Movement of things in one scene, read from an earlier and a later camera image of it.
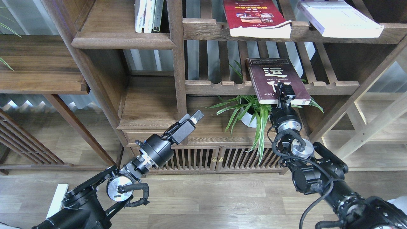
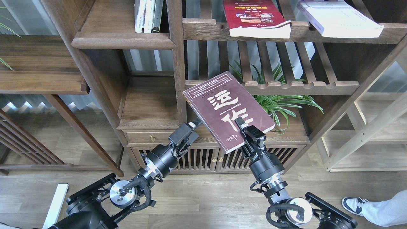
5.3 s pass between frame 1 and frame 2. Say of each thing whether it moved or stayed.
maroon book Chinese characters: moved
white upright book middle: stayed
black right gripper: moved
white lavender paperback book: stayed
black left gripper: moved
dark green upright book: stayed
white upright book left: stayed
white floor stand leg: stayed
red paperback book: stayed
